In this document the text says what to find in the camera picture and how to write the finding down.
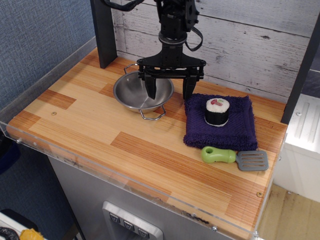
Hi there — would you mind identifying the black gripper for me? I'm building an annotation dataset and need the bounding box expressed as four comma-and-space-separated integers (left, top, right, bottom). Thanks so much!
137, 44, 206, 100

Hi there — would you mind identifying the small stainless steel pot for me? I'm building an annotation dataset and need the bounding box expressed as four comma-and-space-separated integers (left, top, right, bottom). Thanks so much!
113, 63, 174, 121

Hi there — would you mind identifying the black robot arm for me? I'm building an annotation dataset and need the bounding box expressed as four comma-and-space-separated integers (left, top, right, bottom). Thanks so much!
137, 0, 206, 100

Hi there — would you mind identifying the purple cloth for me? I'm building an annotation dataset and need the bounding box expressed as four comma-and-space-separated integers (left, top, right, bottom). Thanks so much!
183, 93, 258, 151

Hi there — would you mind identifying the toy sushi roll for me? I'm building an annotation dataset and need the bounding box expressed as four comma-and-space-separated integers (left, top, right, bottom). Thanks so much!
204, 98, 230, 127

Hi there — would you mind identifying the clear acrylic front guard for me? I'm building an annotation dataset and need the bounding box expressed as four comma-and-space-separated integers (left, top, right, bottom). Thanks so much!
1, 116, 287, 240

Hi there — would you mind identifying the grey toy fridge cabinet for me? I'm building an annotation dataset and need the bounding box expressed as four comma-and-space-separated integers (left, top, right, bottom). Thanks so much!
49, 157, 229, 240

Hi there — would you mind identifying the silver dispenser button panel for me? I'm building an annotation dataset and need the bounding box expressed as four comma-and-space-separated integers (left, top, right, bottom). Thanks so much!
102, 201, 164, 240

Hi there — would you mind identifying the yellow object at corner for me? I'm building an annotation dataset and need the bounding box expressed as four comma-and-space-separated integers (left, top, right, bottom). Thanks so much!
19, 228, 45, 240

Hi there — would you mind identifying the dark grey left post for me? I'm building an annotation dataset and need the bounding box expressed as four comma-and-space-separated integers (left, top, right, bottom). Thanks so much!
90, 0, 118, 69

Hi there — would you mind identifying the dark grey post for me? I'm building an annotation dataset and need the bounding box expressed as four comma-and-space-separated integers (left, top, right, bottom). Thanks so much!
90, 0, 118, 69
280, 15, 320, 124

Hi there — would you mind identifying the green handled grey toy spatula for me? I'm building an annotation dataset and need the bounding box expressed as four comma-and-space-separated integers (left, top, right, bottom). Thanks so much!
201, 146, 269, 172

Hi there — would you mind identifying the dark grey right post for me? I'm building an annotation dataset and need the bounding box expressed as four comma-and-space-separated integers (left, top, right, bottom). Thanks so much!
280, 15, 320, 124

